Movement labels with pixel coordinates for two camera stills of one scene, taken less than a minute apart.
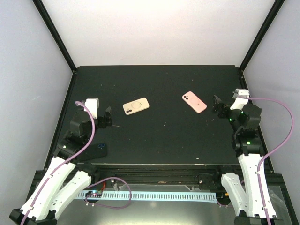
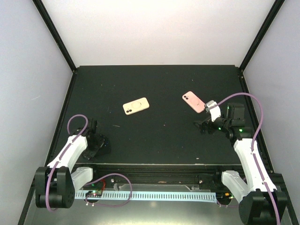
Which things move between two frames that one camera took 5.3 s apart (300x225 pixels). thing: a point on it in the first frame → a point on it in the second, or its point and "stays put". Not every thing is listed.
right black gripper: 216,106 → 202,124
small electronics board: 93,193 stays put
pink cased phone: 194,101 stays put
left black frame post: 55,33 stays put
